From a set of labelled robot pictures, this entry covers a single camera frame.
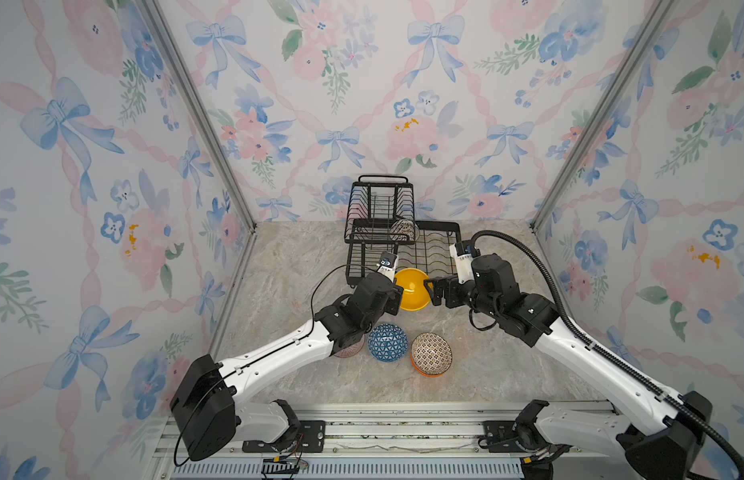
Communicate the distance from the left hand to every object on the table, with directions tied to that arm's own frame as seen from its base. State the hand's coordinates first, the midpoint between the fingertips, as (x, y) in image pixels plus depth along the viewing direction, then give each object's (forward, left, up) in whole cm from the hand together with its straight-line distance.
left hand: (396, 277), depth 76 cm
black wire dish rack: (+38, +3, -17) cm, 42 cm away
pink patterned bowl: (-10, +12, -23) cm, 28 cm away
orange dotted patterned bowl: (-12, -11, -21) cm, 27 cm away
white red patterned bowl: (+15, -3, +1) cm, 15 cm away
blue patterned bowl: (-8, +2, -22) cm, 23 cm away
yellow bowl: (-3, -5, -2) cm, 6 cm away
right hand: (-1, -10, +2) cm, 11 cm away
